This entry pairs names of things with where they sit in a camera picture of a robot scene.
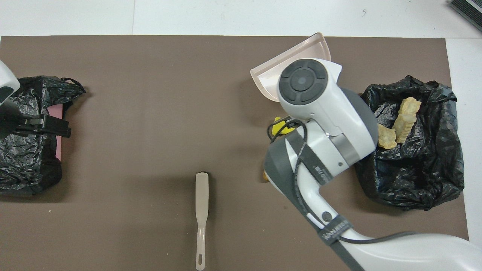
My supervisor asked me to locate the black trash bag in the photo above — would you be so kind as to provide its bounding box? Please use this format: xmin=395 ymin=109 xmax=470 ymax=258
xmin=0 ymin=76 xmax=86 ymax=195

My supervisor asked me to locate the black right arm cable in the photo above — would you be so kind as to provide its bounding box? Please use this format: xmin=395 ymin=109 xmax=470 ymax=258
xmin=267 ymin=117 xmax=416 ymax=245

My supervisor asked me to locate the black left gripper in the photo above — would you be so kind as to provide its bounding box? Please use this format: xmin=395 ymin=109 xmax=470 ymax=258
xmin=0 ymin=104 xmax=72 ymax=140

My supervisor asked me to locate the beige dumpling piece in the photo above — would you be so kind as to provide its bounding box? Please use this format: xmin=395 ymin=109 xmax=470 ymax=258
xmin=399 ymin=97 xmax=422 ymax=115
xmin=377 ymin=123 xmax=398 ymax=149
xmin=394 ymin=113 xmax=417 ymax=143

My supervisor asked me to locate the beige plastic dustpan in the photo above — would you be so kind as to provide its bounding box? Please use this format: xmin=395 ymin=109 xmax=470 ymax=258
xmin=250 ymin=32 xmax=332 ymax=102

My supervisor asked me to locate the pink bin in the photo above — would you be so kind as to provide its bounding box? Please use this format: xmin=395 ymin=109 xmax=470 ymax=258
xmin=49 ymin=105 xmax=63 ymax=161

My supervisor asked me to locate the dark ribbed panel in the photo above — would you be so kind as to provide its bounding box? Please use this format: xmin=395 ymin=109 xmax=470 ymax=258
xmin=449 ymin=0 xmax=482 ymax=32

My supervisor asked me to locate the beige hand brush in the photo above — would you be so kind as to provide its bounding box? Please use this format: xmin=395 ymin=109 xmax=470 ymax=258
xmin=195 ymin=172 xmax=209 ymax=271

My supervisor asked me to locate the brown table mat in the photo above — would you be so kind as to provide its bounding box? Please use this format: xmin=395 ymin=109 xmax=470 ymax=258
xmin=0 ymin=35 xmax=472 ymax=271

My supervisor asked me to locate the black bag lined bin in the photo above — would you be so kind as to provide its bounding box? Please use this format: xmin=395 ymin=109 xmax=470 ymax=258
xmin=354 ymin=75 xmax=465 ymax=210

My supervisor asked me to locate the yellow sponge piece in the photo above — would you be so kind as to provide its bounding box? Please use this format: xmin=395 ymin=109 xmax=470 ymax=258
xmin=272 ymin=117 xmax=296 ymax=137

